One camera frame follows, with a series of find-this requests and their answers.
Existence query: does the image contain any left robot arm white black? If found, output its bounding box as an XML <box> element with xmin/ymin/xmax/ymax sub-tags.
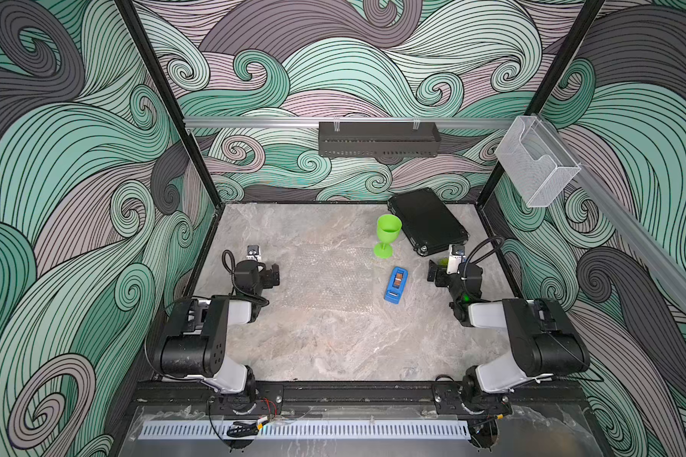
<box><xmin>143</xmin><ymin>245</ymin><xmax>280</xmax><ymax>402</ymax></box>

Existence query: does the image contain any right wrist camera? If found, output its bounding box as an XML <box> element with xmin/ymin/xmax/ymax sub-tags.
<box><xmin>447</xmin><ymin>244</ymin><xmax>467</xmax><ymax>274</ymax></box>

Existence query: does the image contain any aluminium rail right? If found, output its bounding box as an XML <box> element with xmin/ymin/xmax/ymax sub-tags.
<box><xmin>539</xmin><ymin>116</ymin><xmax>686</xmax><ymax>338</ymax></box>

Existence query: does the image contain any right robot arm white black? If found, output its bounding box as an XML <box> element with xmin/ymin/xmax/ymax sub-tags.
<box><xmin>427</xmin><ymin>236</ymin><xmax>591</xmax><ymax>402</ymax></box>

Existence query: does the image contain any aluminium rail back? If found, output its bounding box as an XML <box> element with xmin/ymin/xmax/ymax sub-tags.
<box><xmin>183</xmin><ymin>116</ymin><xmax>514</xmax><ymax>129</ymax></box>

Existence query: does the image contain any white slotted cable duct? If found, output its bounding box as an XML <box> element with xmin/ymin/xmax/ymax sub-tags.
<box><xmin>137</xmin><ymin>419</ymin><xmax>471</xmax><ymax>441</ymax></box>

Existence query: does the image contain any aluminium rail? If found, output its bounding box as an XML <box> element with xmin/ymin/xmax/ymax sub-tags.
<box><xmin>539</xmin><ymin>116</ymin><xmax>686</xmax><ymax>338</ymax></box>
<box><xmin>183</xmin><ymin>116</ymin><xmax>514</xmax><ymax>129</ymax></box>

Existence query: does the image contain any clear plastic wall bin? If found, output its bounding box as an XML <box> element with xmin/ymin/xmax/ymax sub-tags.
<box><xmin>495</xmin><ymin>115</ymin><xmax>581</xmax><ymax>208</ymax></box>

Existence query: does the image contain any green plastic wine glass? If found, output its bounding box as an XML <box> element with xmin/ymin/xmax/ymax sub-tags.
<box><xmin>373</xmin><ymin>214</ymin><xmax>402</xmax><ymax>259</ymax></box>

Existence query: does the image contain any blue tape dispenser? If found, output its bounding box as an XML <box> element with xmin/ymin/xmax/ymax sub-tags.
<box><xmin>384</xmin><ymin>267</ymin><xmax>409</xmax><ymax>305</ymax></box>

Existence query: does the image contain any black flat case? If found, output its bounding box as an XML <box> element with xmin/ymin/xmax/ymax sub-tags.
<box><xmin>387</xmin><ymin>188</ymin><xmax>469</xmax><ymax>257</ymax></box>

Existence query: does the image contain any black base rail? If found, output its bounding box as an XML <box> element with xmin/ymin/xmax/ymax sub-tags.
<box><xmin>136</xmin><ymin>379</ymin><xmax>584</xmax><ymax>407</ymax></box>

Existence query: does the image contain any black wall tray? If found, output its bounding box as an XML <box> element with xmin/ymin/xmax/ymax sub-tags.
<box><xmin>318</xmin><ymin>121</ymin><xmax>442</xmax><ymax>161</ymax></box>

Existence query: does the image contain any clear bubble wrap sheet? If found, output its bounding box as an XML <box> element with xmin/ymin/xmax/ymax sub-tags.
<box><xmin>269</xmin><ymin>245</ymin><xmax>377</xmax><ymax>314</ymax></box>

